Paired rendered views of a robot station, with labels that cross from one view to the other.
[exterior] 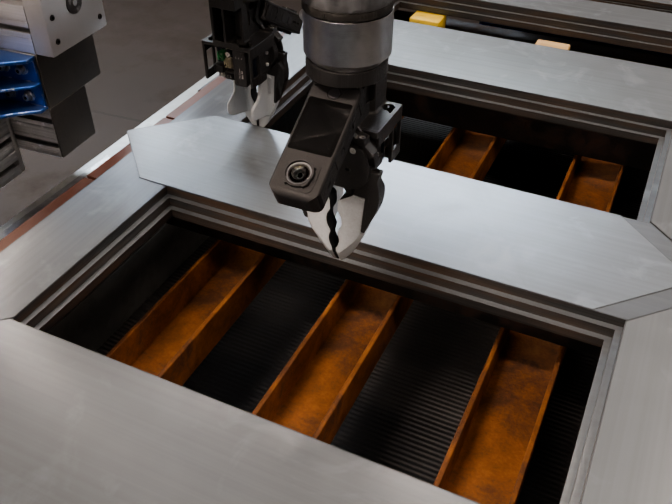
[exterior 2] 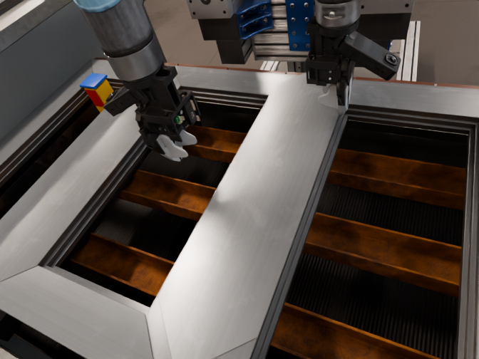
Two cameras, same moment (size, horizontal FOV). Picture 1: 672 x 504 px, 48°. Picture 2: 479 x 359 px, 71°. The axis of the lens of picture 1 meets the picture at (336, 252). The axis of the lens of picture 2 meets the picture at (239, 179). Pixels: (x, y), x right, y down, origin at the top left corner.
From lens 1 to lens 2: 0.92 m
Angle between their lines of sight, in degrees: 68
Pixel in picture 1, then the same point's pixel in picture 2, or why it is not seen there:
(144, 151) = (299, 78)
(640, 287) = (173, 331)
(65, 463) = (115, 120)
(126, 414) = (130, 127)
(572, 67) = not seen: outside the picture
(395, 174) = (295, 185)
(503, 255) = (209, 247)
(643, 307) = (155, 329)
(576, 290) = (174, 288)
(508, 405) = not seen: hidden behind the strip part
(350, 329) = not seen: hidden behind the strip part
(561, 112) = (466, 323)
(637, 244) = (219, 342)
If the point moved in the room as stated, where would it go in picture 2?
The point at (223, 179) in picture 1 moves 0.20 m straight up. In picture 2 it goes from (277, 112) to (266, 30)
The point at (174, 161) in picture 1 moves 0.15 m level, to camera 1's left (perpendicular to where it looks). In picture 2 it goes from (291, 91) to (284, 58)
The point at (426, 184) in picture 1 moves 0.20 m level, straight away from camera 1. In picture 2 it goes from (285, 203) to (403, 201)
